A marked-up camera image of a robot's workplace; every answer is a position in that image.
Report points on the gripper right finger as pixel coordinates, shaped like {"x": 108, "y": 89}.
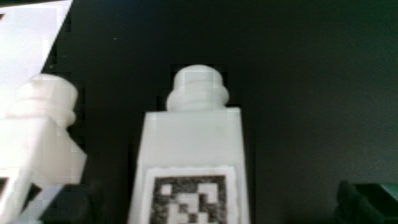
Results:
{"x": 367, "y": 203}

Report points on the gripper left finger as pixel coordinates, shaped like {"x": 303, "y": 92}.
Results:
{"x": 70, "y": 209}

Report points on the white table leg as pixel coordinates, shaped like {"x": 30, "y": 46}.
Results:
{"x": 191, "y": 181}
{"x": 42, "y": 157}

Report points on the white square table top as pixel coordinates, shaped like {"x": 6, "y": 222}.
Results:
{"x": 31, "y": 22}

